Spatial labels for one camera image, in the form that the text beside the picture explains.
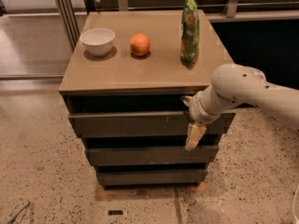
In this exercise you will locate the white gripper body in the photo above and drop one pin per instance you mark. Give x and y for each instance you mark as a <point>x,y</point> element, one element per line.
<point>195,110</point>

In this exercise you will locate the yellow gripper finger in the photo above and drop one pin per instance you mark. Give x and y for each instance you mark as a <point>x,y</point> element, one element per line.
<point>194,135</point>
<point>186,100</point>

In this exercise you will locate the grey drawer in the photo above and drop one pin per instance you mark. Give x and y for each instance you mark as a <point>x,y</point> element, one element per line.
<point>152,177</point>
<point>150,155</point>
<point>130,124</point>

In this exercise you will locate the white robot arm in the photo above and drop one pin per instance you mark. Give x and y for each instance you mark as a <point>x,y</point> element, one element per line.
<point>233,85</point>

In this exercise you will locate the grey drawer cabinet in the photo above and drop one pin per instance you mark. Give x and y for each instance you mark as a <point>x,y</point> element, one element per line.
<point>122,82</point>

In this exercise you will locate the orange fruit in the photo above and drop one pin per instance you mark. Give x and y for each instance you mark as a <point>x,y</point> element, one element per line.
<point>139,45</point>

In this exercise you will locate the green chip bag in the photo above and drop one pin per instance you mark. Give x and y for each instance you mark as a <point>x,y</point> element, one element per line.
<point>190,31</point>

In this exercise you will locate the white ceramic bowl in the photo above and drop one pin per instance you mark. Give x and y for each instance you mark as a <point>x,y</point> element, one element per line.
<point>98,42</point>

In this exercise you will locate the black floor marker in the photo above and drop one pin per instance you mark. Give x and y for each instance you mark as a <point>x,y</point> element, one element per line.
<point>115,212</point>

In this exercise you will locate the grey rod on floor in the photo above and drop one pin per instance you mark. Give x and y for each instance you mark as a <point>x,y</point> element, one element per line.
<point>12,218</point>

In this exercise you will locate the metal railing frame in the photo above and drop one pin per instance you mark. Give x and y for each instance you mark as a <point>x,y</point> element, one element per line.
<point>217,10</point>

